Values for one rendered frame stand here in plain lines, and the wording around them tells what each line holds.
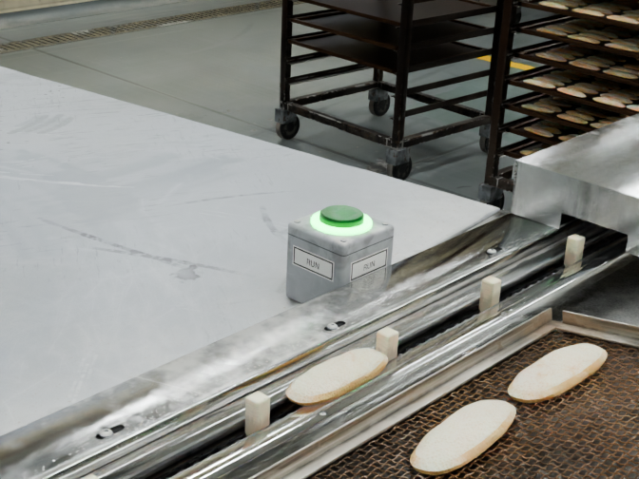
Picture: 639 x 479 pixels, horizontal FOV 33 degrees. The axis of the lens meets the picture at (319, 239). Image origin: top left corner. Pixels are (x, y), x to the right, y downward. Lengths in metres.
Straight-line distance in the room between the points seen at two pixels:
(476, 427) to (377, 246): 0.33
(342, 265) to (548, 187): 0.25
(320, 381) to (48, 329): 0.27
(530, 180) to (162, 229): 0.38
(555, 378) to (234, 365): 0.24
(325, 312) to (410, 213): 0.34
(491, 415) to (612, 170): 0.47
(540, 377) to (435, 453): 0.12
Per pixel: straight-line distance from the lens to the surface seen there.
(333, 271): 0.95
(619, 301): 1.06
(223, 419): 0.77
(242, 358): 0.82
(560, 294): 0.98
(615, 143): 1.19
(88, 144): 1.40
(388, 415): 0.71
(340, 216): 0.96
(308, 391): 0.79
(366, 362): 0.83
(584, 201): 1.07
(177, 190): 1.25
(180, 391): 0.78
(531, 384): 0.73
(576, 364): 0.76
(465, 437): 0.66
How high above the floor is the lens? 1.27
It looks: 24 degrees down
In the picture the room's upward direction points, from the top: 3 degrees clockwise
